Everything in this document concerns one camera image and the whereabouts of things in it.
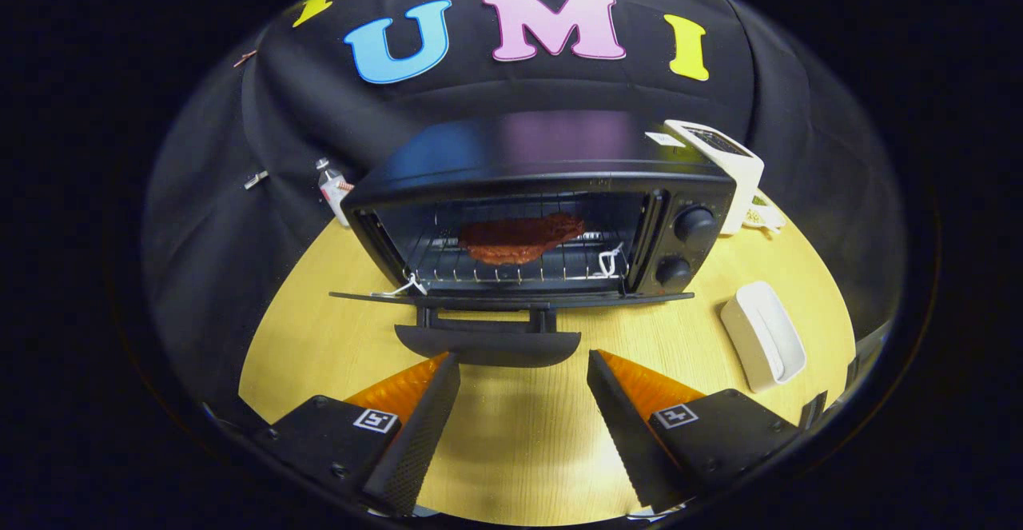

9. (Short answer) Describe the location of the white slot toaster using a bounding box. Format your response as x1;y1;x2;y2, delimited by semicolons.
663;119;766;235

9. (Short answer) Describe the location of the brown meat slice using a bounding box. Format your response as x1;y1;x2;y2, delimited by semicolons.
460;212;586;265

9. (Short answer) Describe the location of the clear plastic bottle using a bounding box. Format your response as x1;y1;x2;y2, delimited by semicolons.
315;157;354;227

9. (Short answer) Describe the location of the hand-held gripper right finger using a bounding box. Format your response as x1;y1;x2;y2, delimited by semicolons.
587;349;802;513

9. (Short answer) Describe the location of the black toaster oven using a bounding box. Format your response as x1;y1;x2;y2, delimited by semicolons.
329;110;738;369

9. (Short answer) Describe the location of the white rectangular dish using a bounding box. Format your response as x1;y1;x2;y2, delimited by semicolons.
720;281;808;393

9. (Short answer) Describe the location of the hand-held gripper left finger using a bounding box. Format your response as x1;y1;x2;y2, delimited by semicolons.
256;352;462;517

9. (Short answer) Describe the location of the black backdrop cloth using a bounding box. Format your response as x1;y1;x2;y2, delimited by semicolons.
144;0;908;411

